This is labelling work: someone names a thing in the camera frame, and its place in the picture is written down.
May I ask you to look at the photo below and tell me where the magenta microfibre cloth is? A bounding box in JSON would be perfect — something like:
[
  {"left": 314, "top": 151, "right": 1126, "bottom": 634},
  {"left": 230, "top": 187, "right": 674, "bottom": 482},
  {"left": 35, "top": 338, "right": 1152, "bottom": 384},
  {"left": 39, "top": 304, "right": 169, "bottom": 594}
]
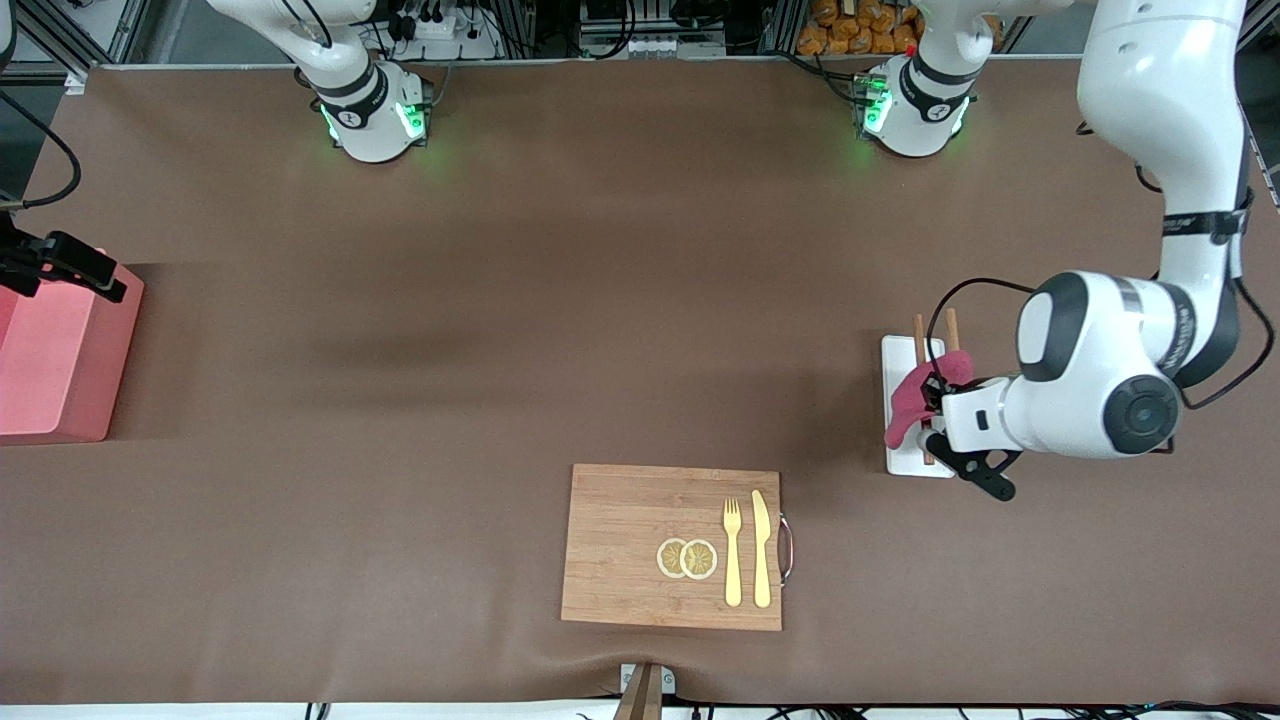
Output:
[{"left": 884, "top": 350, "right": 977, "bottom": 450}]

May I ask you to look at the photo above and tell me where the white rack base tray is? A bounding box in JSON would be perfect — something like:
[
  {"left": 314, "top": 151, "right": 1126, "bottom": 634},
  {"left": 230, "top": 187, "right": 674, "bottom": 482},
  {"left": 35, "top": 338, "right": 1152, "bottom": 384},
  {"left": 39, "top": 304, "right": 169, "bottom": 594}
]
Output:
[{"left": 881, "top": 335, "right": 958, "bottom": 479}]

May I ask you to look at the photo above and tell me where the pink plastic bin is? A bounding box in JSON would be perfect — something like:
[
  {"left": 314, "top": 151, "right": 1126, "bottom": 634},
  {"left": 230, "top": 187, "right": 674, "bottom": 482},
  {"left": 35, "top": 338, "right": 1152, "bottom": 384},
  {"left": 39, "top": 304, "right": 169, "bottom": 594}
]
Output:
[{"left": 0, "top": 262, "right": 146, "bottom": 445}]

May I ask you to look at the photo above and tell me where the yellow plastic knife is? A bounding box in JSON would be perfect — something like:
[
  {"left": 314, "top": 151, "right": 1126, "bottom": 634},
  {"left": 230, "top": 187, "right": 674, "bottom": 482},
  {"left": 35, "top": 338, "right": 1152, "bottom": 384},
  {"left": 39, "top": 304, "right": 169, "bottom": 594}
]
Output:
[{"left": 750, "top": 489, "right": 774, "bottom": 610}]

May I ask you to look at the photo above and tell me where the yellow plastic fork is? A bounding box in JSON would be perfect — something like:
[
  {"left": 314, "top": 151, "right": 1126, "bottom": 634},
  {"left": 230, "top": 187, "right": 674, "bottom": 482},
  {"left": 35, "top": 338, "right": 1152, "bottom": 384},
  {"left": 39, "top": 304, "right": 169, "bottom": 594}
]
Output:
[{"left": 721, "top": 497, "right": 745, "bottom": 608}]

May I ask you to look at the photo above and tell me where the bag of orange buns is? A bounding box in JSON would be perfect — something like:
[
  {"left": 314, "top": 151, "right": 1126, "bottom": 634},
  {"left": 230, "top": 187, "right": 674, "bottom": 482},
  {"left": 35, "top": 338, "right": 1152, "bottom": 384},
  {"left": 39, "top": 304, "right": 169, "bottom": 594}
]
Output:
[{"left": 796, "top": 0, "right": 923, "bottom": 57}]

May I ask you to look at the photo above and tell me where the white power strip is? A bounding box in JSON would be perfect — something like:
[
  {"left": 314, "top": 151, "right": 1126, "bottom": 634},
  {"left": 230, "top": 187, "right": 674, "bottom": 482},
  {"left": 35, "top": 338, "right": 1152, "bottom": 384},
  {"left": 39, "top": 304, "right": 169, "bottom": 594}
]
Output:
[{"left": 385, "top": 5, "right": 503, "bottom": 63}]

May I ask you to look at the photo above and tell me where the white connector block row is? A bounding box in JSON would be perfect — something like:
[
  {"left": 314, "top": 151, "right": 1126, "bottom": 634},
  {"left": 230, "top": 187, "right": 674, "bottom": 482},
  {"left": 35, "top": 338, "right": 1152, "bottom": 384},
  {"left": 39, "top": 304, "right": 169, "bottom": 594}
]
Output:
[{"left": 620, "top": 34, "right": 704, "bottom": 59}]

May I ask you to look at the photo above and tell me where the aluminium frame profile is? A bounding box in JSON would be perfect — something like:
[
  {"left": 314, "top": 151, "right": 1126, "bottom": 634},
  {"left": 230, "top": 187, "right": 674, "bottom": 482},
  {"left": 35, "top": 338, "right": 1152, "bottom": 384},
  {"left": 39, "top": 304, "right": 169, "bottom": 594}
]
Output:
[{"left": 15, "top": 0, "right": 153, "bottom": 96}]

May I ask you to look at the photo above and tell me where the wooden cutting board with handle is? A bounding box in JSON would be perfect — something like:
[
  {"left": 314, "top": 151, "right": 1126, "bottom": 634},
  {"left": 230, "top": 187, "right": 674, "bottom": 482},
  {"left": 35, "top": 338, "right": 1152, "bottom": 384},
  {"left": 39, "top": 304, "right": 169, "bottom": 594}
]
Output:
[{"left": 560, "top": 463, "right": 797, "bottom": 633}]

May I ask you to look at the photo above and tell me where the camera mount bracket with post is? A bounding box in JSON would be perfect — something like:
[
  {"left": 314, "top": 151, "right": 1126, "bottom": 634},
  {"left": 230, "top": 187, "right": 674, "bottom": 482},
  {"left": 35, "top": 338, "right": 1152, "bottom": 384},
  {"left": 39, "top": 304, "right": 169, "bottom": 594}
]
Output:
[{"left": 611, "top": 662, "right": 678, "bottom": 720}]

